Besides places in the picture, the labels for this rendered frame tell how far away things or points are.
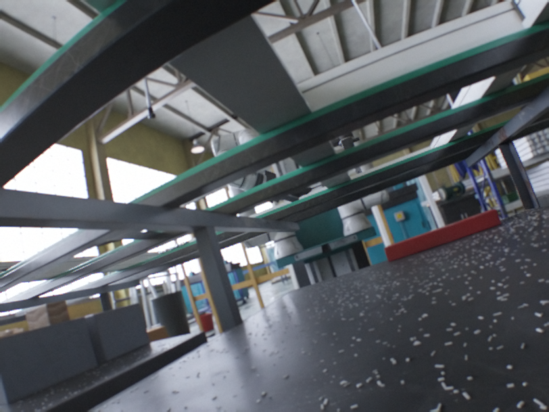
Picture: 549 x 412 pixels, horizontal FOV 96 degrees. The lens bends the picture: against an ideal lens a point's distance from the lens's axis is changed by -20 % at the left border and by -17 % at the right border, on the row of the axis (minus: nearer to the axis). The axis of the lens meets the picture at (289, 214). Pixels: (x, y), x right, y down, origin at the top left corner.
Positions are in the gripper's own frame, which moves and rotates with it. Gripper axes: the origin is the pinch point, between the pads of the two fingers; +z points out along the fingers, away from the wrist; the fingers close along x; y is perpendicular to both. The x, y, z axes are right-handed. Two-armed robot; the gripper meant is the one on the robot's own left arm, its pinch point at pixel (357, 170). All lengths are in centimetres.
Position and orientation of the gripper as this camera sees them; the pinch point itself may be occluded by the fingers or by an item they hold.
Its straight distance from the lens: 132.8
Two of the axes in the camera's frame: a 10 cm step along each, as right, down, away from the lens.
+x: 2.9, 0.6, 9.5
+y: 9.0, -3.4, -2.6
